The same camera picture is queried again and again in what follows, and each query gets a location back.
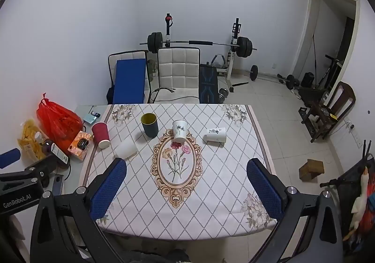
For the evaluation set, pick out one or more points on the chrome dumbbell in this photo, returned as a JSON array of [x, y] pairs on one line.
[[224, 94]]

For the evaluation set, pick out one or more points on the grey flat device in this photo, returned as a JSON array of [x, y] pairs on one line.
[[58, 184]]

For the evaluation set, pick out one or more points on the translucent white plastic cup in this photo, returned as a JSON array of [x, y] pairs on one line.
[[126, 149]]

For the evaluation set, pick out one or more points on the dark green cup yellow inside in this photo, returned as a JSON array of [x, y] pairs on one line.
[[150, 127]]

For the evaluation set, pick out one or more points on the black backpack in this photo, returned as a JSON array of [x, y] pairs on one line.
[[110, 95]]

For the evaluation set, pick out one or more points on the dark wooden chair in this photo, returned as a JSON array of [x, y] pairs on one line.
[[337, 110]]

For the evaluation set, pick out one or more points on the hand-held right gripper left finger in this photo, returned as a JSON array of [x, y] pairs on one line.
[[107, 188]]

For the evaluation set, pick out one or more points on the red paper cup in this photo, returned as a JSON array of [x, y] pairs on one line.
[[101, 134]]

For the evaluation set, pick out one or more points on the white padded chair black frame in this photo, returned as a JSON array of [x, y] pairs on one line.
[[129, 55], [177, 72]]

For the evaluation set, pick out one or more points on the black metal rack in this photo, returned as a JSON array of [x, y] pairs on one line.
[[347, 181]]

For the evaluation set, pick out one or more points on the white weight bench rack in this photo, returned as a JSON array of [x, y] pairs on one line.
[[233, 55]]

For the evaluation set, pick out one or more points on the black round bag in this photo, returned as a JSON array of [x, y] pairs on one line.
[[307, 80]]

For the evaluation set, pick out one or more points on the white cup plant print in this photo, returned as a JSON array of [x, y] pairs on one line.
[[179, 131]]

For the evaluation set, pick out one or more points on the short barbell black plates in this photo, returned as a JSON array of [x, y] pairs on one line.
[[290, 81]]

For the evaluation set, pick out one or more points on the white rubber chicken toy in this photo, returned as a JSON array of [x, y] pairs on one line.
[[359, 201]]

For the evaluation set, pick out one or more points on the white cup black print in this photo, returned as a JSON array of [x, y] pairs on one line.
[[215, 135]]

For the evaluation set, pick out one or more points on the wooden block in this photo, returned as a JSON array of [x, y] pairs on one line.
[[312, 170]]

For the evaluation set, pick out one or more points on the dark bottle white label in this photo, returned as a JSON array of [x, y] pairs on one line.
[[57, 151]]

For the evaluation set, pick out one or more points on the black barbell with plates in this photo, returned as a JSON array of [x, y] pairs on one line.
[[244, 46]]

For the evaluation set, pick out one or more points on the floral patterned tablecloth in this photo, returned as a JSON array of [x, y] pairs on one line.
[[205, 187]]

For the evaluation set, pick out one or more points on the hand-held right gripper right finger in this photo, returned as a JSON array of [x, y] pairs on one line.
[[265, 189]]

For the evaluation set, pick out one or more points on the white power strip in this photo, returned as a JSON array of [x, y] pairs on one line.
[[355, 134]]

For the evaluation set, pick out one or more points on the blue flat cushion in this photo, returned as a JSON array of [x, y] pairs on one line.
[[130, 81]]

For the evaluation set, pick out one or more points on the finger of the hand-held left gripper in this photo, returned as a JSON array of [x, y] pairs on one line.
[[8, 157], [44, 169]]

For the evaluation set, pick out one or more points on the yellow plastic bag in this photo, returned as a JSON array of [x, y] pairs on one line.
[[29, 140]]

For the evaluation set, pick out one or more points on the teal small box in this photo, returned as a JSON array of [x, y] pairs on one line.
[[89, 119]]

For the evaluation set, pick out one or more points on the red plastic bag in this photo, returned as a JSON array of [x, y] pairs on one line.
[[57, 121]]

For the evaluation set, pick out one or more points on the orange tissue box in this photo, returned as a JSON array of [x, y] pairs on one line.
[[79, 146]]

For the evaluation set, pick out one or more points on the black kick scooter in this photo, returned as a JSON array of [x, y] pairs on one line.
[[329, 72]]

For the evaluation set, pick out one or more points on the black blue bench pad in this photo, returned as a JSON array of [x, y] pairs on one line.
[[208, 84]]

